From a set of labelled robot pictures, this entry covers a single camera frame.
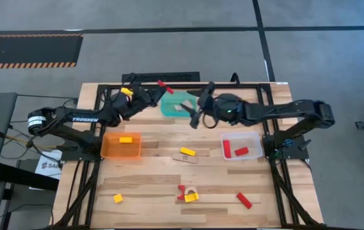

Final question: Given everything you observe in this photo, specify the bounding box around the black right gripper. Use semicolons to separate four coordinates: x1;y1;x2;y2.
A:
180;81;250;130

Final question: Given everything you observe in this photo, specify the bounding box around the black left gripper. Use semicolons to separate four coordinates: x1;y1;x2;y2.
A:
111;81;168;121

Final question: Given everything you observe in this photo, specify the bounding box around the red rectangular wooden block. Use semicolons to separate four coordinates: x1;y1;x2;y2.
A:
235;192;253;210
157;79;175;95

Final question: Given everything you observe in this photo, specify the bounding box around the long red wooden block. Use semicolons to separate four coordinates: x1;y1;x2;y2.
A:
222;139;232;159

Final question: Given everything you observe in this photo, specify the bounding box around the teal translucent plastic bin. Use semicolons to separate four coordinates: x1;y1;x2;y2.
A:
160;91;198;118

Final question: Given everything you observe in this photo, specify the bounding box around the black floor plate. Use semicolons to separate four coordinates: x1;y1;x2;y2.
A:
121;71;201;83

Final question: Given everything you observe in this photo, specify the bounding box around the yellow rectangular wooden block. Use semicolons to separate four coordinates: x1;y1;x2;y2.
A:
179;146;197;157

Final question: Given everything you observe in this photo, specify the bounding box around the clear plastic bin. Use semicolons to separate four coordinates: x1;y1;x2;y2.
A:
221;131;264;160

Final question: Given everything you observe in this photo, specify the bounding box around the orange translucent plastic bin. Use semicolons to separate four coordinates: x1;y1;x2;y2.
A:
100;132;142;160

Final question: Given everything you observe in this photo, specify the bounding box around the yellow wooden arch block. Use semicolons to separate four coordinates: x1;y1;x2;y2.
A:
184;192;200;204

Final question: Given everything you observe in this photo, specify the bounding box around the white printed paper sheet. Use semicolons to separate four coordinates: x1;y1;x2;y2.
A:
34;149;63;180

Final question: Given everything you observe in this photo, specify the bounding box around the black hazard-striped floor mat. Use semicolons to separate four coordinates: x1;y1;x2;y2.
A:
0;33;84;70

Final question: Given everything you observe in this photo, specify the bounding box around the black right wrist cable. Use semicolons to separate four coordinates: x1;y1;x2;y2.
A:
202;111;220;130

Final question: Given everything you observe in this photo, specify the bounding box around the black cable loop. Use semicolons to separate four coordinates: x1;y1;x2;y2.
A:
230;72;242;87

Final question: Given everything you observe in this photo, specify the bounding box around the black aluminium table frame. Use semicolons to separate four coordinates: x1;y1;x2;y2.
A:
52;82;322;229

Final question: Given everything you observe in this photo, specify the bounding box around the yellow cable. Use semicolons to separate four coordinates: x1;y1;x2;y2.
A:
4;134;61;151

